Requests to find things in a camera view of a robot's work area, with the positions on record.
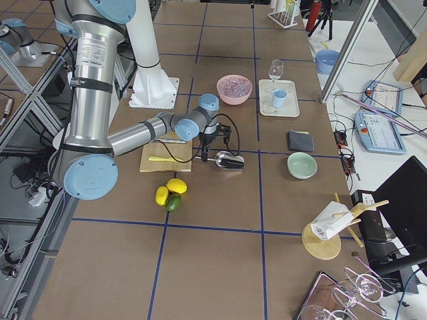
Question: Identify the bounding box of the white carton on stand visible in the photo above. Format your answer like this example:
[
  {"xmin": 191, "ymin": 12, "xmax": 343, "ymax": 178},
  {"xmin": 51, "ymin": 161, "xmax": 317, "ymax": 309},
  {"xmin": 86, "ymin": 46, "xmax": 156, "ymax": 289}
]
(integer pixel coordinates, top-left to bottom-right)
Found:
[{"xmin": 310, "ymin": 201, "xmax": 354, "ymax": 241}]

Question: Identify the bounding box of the white wire rack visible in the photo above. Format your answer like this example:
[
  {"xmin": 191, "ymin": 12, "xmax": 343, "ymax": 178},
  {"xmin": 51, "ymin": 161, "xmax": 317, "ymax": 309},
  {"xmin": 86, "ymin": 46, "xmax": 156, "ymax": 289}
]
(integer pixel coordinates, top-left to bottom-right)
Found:
[{"xmin": 268, "ymin": 0, "xmax": 300, "ymax": 29}]

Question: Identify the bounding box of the green ceramic bowl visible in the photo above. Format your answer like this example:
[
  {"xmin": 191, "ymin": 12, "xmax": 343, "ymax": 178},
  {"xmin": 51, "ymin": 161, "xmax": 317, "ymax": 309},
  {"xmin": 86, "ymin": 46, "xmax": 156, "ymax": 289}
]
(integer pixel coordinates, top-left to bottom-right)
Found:
[{"xmin": 287, "ymin": 152, "xmax": 318, "ymax": 179}]

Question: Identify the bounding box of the whole yellow lemon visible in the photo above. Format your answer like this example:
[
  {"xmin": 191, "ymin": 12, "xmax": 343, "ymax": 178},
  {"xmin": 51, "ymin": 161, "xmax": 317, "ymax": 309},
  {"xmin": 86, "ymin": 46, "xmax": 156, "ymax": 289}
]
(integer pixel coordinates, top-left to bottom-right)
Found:
[{"xmin": 166, "ymin": 178, "xmax": 187, "ymax": 194}]

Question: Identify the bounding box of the aluminium frame post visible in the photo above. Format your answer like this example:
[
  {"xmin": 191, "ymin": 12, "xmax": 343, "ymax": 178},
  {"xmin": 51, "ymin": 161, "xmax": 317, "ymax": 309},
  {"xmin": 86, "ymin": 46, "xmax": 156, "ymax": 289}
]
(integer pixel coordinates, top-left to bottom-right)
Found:
[{"xmin": 320, "ymin": 0, "xmax": 378, "ymax": 103}]

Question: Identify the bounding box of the clear wine glass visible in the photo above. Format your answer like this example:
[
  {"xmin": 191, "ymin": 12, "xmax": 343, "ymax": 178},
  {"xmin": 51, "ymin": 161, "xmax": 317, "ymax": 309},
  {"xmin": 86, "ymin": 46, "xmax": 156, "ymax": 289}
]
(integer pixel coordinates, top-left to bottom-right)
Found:
[{"xmin": 265, "ymin": 59, "xmax": 284, "ymax": 94}]

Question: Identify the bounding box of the cream bear tray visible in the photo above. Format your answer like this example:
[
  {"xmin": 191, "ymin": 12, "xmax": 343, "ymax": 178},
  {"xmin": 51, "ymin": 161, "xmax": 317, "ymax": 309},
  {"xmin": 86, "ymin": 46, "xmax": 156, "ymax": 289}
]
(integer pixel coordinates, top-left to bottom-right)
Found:
[{"xmin": 258, "ymin": 79, "xmax": 300, "ymax": 117}]

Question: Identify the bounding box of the green lime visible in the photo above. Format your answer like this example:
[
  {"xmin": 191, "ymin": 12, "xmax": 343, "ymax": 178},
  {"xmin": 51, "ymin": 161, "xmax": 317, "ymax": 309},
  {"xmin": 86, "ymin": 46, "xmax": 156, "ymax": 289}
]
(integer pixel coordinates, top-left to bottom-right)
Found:
[{"xmin": 165, "ymin": 193, "xmax": 181, "ymax": 212}]

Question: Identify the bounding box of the red cylinder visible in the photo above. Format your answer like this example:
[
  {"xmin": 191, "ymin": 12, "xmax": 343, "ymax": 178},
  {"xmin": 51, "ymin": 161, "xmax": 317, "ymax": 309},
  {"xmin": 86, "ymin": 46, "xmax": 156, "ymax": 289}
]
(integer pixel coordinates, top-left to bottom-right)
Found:
[{"xmin": 306, "ymin": 0, "xmax": 322, "ymax": 32}]

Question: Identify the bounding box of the steel cylindrical rod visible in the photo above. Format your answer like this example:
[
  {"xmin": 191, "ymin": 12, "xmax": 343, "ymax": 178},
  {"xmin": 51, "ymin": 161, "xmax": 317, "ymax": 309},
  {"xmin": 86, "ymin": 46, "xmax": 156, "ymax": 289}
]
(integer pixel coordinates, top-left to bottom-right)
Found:
[{"xmin": 159, "ymin": 139, "xmax": 186, "ymax": 144}]

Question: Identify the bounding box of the grey folded cloth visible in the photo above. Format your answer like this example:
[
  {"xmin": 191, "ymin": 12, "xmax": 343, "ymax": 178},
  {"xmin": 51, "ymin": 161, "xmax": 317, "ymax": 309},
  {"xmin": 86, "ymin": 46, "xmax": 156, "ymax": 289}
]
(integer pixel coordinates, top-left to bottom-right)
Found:
[{"xmin": 286, "ymin": 131, "xmax": 315, "ymax": 152}]

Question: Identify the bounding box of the blue teach pendant far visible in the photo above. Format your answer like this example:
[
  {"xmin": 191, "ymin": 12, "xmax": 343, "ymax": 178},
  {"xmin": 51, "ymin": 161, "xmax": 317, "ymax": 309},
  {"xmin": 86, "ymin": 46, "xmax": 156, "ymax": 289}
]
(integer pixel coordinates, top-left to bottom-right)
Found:
[{"xmin": 362, "ymin": 79, "xmax": 403, "ymax": 117}]

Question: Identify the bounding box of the blue teach pendant near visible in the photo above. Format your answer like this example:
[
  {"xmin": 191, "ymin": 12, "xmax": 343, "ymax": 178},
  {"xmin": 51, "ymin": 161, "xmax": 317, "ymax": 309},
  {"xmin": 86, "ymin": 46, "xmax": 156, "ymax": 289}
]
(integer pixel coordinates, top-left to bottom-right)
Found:
[{"xmin": 354, "ymin": 111, "xmax": 406, "ymax": 155}]

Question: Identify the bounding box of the yellow plastic knife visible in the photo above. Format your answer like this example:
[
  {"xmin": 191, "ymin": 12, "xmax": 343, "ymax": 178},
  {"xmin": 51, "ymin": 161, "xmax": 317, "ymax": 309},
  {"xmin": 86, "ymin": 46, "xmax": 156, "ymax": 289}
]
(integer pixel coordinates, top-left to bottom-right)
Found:
[{"xmin": 148, "ymin": 156, "xmax": 183, "ymax": 163}]

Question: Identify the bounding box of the pink plastic bowl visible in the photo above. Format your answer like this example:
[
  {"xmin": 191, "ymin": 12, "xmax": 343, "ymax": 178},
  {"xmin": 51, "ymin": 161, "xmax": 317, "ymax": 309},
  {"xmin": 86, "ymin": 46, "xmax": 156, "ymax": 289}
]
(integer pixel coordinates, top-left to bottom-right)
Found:
[{"xmin": 216, "ymin": 75, "xmax": 253, "ymax": 105}]

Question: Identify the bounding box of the blue teach pendant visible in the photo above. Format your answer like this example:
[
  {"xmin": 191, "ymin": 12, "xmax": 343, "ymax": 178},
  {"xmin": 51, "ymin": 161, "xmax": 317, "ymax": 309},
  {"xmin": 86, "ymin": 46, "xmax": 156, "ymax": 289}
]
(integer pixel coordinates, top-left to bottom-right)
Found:
[
  {"xmin": 362, "ymin": 79, "xmax": 403, "ymax": 117},
  {"xmin": 354, "ymin": 111, "xmax": 406, "ymax": 155}
]

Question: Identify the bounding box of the wooden stand with pegs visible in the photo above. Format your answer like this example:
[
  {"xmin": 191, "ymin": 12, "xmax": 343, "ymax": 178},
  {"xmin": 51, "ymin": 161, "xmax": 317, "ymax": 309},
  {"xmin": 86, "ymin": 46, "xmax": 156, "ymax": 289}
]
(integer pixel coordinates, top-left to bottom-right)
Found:
[{"xmin": 302, "ymin": 193, "xmax": 389, "ymax": 261}]

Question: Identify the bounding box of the black tripod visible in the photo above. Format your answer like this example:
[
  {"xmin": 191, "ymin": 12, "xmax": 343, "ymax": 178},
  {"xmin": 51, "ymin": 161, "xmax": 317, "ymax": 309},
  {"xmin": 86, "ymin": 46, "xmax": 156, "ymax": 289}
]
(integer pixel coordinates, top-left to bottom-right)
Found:
[{"xmin": 308, "ymin": 0, "xmax": 333, "ymax": 40}]

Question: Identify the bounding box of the blue bowl at edge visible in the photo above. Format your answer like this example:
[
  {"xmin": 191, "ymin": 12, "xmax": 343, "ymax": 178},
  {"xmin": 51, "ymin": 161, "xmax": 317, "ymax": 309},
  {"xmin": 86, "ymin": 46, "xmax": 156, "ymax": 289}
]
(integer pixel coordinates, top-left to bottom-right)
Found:
[{"xmin": 315, "ymin": 49, "xmax": 340, "ymax": 75}]

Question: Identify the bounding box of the clear ice cubes pile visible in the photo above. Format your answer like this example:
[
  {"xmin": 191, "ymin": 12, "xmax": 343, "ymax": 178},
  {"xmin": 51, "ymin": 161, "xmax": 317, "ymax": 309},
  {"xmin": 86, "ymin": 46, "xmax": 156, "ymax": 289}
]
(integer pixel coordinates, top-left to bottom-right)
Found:
[{"xmin": 219, "ymin": 77, "xmax": 251, "ymax": 98}]

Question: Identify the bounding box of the wooden cutting board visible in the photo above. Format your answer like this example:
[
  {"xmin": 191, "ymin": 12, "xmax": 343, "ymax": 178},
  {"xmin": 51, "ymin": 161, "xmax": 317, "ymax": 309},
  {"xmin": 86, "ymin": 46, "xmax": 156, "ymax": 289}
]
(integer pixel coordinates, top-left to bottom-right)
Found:
[{"xmin": 139, "ymin": 133, "xmax": 193, "ymax": 173}]

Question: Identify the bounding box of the black monitor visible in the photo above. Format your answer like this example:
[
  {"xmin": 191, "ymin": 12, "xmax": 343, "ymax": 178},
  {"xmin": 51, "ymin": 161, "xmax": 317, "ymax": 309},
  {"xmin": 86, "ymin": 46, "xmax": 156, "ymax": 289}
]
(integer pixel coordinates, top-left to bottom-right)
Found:
[{"xmin": 352, "ymin": 155, "xmax": 426, "ymax": 275}]

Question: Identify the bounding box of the light blue plastic cup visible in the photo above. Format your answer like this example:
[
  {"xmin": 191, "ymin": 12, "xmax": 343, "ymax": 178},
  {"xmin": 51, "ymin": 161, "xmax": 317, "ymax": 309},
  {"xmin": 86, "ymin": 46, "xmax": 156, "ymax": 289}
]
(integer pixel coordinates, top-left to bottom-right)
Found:
[{"xmin": 272, "ymin": 89, "xmax": 288, "ymax": 108}]

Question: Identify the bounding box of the stainless steel scoop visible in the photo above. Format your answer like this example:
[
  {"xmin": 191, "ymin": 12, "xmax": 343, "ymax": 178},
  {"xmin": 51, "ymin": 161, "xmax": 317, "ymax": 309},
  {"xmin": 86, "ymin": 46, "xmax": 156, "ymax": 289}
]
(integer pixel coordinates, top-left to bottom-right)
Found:
[{"xmin": 206, "ymin": 151, "xmax": 245, "ymax": 170}]

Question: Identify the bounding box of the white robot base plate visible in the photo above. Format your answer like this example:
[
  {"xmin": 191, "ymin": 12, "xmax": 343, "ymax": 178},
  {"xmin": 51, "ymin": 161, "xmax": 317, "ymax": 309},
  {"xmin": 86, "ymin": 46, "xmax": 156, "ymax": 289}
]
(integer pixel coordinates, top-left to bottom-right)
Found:
[{"xmin": 129, "ymin": 65, "xmax": 179, "ymax": 110}]

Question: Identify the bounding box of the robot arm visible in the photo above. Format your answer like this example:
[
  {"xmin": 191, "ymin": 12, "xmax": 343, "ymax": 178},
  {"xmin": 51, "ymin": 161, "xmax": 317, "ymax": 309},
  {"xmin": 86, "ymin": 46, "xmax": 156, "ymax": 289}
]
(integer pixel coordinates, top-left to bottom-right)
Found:
[{"xmin": 53, "ymin": 1, "xmax": 220, "ymax": 200}]

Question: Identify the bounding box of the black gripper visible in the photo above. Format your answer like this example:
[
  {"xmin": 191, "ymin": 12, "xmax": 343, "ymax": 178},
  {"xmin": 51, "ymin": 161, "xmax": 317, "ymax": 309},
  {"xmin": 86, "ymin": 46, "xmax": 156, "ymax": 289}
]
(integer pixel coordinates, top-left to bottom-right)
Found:
[{"xmin": 199, "ymin": 123, "xmax": 231, "ymax": 162}]

